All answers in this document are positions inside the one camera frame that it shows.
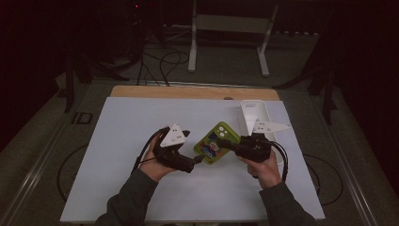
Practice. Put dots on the white table mat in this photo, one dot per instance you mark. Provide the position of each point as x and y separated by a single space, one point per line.
125 125

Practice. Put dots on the white metal stand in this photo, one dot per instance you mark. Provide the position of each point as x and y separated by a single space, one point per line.
232 23

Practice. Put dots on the person's right hand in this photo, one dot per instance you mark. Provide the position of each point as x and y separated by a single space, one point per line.
266 172

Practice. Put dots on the white plastic tray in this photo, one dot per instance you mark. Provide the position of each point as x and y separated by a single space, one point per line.
254 109

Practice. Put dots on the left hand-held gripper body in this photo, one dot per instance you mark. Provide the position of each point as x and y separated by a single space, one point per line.
172 157

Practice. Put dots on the green clown phone case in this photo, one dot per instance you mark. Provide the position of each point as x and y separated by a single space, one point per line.
211 147

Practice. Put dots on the person's left hand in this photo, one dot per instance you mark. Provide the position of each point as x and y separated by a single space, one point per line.
150 166

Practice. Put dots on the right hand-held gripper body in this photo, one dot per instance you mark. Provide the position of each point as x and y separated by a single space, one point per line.
254 147

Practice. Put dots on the black stand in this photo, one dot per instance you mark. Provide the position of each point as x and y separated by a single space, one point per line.
327 94
69 88

